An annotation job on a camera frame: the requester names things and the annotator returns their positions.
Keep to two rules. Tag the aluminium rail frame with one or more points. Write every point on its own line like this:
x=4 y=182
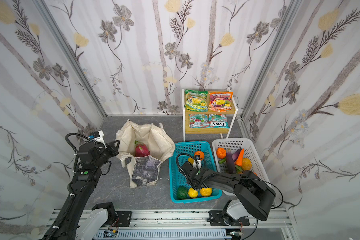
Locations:
x=195 y=225

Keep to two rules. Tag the teal Fox's candy bag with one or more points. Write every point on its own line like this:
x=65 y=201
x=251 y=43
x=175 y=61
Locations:
x=218 y=121

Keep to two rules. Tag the yellow lemon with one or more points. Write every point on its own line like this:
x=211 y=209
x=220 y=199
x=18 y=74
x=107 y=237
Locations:
x=191 y=161
x=192 y=193

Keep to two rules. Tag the orange tangerine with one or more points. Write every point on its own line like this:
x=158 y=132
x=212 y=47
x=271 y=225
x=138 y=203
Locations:
x=199 y=155

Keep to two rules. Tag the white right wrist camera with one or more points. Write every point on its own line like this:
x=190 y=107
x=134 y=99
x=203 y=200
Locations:
x=198 y=163

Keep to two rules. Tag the purple eggplant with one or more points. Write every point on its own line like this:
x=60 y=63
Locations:
x=230 y=163

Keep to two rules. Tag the orange carrot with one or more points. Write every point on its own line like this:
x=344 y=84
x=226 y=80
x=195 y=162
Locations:
x=239 y=159

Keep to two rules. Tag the pink dragon fruit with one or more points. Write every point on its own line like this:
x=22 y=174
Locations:
x=141 y=150

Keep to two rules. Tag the green avocado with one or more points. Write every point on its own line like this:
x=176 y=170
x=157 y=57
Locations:
x=182 y=193

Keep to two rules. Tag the red green candy bag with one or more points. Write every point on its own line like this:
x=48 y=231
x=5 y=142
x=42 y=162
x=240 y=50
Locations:
x=198 y=121

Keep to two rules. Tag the orange candy bag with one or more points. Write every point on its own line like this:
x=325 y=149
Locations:
x=221 y=101

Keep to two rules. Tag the white plastic basket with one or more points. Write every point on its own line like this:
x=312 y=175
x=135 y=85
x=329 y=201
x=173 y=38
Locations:
x=250 y=153

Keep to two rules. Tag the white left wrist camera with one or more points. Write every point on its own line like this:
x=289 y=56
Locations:
x=97 y=136

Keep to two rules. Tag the orange tomato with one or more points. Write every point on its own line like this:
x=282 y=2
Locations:
x=221 y=153

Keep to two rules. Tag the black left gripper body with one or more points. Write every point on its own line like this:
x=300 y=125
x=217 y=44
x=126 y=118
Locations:
x=107 y=150

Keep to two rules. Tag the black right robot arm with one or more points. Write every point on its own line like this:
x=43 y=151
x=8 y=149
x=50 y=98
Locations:
x=255 y=195

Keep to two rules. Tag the yellow lemon front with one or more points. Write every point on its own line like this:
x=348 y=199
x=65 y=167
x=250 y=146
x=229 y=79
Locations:
x=192 y=193

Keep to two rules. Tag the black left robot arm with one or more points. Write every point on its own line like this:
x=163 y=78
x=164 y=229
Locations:
x=91 y=153

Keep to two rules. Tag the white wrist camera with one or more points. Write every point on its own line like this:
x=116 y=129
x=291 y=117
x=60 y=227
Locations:
x=198 y=163
x=97 y=136

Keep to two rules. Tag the yellow pear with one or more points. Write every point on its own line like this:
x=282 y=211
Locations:
x=206 y=192

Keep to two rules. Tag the cream canvas tote bag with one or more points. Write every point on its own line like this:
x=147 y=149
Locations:
x=144 y=171

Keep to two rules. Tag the teal plastic basket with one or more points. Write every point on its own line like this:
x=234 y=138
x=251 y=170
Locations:
x=183 y=151

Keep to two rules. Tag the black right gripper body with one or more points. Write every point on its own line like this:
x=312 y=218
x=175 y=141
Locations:
x=194 y=173

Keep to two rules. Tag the yellow onion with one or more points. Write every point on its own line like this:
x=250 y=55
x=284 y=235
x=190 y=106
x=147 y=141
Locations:
x=246 y=164

